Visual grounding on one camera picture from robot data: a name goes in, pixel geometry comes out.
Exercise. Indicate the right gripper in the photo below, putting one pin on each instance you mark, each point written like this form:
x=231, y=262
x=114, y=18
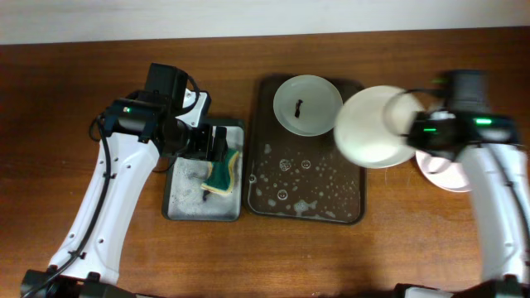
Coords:
x=414, y=122

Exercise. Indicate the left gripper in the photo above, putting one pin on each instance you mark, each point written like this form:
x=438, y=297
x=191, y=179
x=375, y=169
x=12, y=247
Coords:
x=203, y=148

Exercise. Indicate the green and yellow sponge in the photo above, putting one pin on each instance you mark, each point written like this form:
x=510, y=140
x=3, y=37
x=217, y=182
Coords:
x=220, y=178

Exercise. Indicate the white plate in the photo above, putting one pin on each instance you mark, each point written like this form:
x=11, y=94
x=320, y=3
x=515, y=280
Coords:
x=371, y=128
x=443, y=173
x=307, y=105

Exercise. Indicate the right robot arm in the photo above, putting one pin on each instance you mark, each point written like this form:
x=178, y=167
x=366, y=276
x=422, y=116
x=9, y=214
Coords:
x=489, y=149

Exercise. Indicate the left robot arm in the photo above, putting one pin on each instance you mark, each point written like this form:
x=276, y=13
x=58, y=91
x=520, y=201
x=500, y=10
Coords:
x=87, y=262

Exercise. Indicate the small black sponge tray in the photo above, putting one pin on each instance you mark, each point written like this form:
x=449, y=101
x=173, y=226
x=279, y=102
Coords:
x=186, y=199

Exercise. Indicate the large brown serving tray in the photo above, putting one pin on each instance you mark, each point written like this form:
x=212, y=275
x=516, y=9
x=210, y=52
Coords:
x=296, y=177

